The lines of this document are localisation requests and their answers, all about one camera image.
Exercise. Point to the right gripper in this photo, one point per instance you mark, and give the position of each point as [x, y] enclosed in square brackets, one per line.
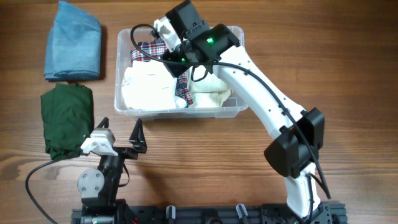
[177, 69]

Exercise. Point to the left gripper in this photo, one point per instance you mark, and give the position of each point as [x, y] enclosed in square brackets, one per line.
[137, 138]

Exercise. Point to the plaid cloth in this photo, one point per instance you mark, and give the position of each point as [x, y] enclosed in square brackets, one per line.
[156, 48]

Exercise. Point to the white cloth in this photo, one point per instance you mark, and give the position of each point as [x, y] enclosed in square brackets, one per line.
[150, 86]

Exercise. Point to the cream cloth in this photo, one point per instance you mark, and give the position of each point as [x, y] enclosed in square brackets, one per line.
[211, 92]

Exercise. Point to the clear plastic storage container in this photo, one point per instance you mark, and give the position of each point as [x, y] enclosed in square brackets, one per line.
[230, 108]

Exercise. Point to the dark green cloth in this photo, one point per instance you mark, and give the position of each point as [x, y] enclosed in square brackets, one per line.
[68, 118]

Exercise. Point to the blue towel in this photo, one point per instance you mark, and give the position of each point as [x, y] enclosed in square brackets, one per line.
[73, 49]

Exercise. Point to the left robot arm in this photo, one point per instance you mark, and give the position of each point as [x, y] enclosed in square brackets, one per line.
[99, 186]

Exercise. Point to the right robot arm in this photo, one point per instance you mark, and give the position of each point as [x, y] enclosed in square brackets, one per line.
[297, 133]

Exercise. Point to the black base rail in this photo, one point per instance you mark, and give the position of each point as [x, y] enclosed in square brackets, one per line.
[327, 212]

